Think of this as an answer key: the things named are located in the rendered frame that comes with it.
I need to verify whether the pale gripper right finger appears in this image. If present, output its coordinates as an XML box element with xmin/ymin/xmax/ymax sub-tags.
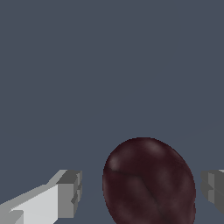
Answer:
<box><xmin>199</xmin><ymin>169</ymin><xmax>224</xmax><ymax>215</ymax></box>

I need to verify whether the dark maroon egg-shaped object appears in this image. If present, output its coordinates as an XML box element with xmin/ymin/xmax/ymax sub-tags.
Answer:
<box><xmin>101</xmin><ymin>136</ymin><xmax>197</xmax><ymax>224</ymax></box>

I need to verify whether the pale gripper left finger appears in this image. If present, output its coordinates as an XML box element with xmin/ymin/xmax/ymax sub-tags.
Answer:
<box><xmin>0</xmin><ymin>169</ymin><xmax>83</xmax><ymax>224</ymax></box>

